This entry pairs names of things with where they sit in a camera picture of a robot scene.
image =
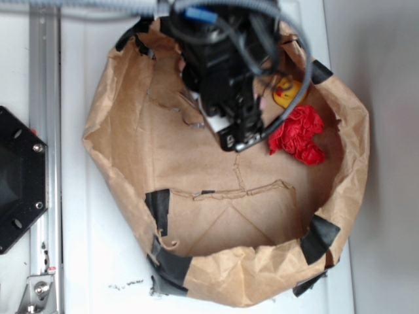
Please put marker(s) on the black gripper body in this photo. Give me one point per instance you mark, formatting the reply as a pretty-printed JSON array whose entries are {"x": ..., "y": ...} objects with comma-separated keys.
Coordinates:
[{"x": 223, "y": 58}]

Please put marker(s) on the brown paper bag tray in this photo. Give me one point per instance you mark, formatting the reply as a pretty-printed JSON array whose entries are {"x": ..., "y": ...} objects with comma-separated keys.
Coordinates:
[{"x": 232, "y": 228}]

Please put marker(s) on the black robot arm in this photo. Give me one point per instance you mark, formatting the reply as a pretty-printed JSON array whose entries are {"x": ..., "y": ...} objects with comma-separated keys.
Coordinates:
[{"x": 208, "y": 13}]

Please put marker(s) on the yellow rubber duck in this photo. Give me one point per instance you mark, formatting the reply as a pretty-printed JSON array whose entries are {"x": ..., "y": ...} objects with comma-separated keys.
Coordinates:
[{"x": 285, "y": 91}]

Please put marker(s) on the red crumpled paper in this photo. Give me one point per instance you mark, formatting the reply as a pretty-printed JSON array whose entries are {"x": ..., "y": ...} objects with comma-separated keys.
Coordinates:
[{"x": 295, "y": 135}]

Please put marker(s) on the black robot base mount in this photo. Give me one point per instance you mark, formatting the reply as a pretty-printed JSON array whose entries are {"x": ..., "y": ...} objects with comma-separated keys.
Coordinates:
[{"x": 23, "y": 179}]

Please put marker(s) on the aluminium rail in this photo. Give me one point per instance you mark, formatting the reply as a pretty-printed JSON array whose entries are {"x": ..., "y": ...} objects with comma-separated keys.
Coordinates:
[{"x": 45, "y": 119}]

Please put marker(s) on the metal corner bracket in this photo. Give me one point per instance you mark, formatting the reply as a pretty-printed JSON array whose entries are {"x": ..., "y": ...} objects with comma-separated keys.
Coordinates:
[{"x": 39, "y": 295}]

